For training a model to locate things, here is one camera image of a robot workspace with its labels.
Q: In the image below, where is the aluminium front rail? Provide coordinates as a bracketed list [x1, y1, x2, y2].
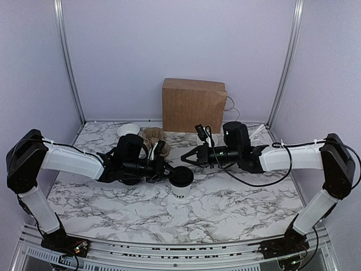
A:
[10, 225, 340, 270]

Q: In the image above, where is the white wrapped stirrer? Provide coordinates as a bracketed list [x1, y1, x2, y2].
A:
[249, 124, 266, 141]

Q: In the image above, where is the left aluminium frame post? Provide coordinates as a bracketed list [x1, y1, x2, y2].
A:
[54, 0, 86, 126]

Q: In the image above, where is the white paper cup stack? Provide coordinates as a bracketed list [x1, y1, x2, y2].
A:
[196, 134, 218, 147]

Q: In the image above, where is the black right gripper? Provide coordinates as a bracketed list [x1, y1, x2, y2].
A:
[180, 143, 240, 169]

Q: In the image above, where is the brown cardboard cup carrier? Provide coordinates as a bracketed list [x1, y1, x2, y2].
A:
[142, 127, 170, 158]

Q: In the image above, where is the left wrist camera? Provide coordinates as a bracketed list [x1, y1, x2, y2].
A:
[111, 134, 166, 165]

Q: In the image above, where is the right aluminium frame post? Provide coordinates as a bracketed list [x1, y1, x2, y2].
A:
[267, 0, 305, 129]

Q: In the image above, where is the black plastic cup lid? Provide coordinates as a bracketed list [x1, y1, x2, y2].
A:
[120, 179, 142, 186]
[169, 166, 194, 187]

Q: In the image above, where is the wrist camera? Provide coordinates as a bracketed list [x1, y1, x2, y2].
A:
[111, 134, 166, 165]
[194, 121, 250, 155]

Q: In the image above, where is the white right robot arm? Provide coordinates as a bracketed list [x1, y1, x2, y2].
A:
[181, 133, 360, 253]

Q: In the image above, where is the brown paper takeout bag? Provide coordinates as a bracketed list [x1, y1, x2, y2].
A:
[162, 78, 228, 133]

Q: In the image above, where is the red paper bowl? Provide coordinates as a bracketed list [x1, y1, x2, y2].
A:
[117, 123, 140, 137]

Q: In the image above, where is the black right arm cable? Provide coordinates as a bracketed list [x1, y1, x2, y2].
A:
[208, 135, 356, 190]

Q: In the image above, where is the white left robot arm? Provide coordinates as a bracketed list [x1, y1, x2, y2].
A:
[6, 129, 177, 251]

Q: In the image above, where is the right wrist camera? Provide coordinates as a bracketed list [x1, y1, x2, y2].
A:
[194, 121, 250, 155]

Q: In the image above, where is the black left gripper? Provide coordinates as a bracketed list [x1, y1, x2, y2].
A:
[124, 155, 179, 183]

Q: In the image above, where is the aluminium frame post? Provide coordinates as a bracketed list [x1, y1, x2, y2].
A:
[267, 0, 305, 129]
[54, 0, 86, 126]

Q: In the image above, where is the white paper coffee cup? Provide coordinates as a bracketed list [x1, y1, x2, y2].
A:
[170, 183, 191, 199]

